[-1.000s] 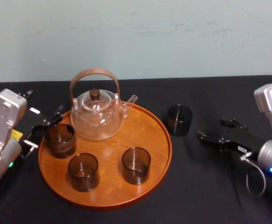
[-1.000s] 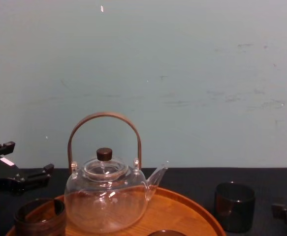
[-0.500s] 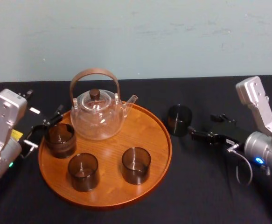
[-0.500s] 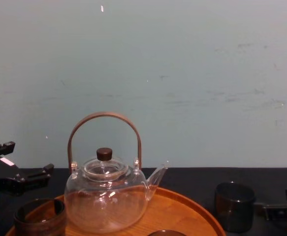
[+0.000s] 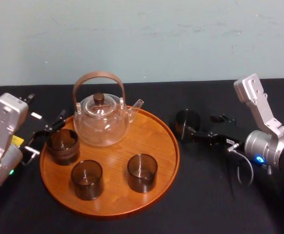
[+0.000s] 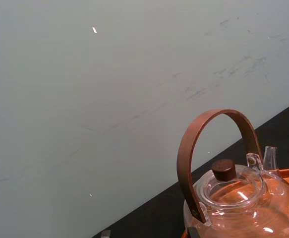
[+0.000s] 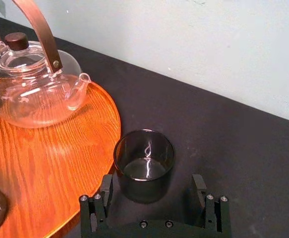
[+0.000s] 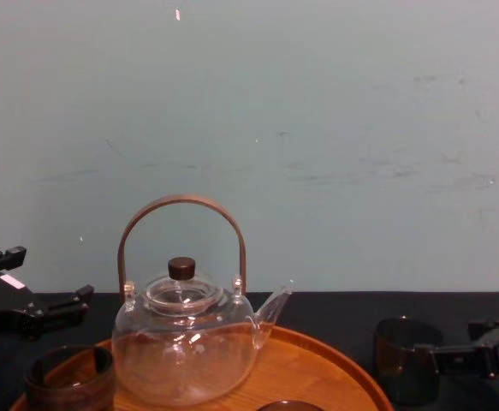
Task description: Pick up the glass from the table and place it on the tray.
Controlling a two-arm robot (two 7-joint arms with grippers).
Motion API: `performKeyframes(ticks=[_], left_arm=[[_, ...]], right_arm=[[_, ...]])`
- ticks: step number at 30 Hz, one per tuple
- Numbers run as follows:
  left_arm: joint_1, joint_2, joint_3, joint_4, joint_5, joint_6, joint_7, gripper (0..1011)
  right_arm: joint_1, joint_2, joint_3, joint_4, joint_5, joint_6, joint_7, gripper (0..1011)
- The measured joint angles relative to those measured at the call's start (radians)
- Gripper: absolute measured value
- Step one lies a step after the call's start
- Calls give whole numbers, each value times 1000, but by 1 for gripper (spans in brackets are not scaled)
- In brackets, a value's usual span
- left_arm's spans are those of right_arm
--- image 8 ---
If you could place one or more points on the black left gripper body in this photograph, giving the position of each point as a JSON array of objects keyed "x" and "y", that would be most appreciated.
[{"x": 1, "y": 304}]

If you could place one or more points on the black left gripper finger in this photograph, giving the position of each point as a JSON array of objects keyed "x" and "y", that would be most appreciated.
[
  {"x": 5, "y": 259},
  {"x": 65, "y": 306}
]

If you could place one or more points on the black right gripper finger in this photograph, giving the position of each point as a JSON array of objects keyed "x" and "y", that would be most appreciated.
[
  {"x": 463, "y": 354},
  {"x": 491, "y": 327}
]

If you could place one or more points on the dark glass cup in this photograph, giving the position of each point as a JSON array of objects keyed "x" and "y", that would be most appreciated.
[
  {"x": 399, "y": 377},
  {"x": 61, "y": 389}
]

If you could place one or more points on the round wooden tray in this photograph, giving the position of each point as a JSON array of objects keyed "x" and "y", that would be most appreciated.
[{"x": 309, "y": 377}]

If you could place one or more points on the glass lid with wooden knob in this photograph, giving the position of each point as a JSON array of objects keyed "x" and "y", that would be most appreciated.
[{"x": 181, "y": 267}]

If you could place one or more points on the black table cloth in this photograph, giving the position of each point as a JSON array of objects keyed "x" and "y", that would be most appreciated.
[{"x": 339, "y": 312}]

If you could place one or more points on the brown round cup rim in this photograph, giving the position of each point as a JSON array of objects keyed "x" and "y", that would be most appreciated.
[{"x": 285, "y": 406}]

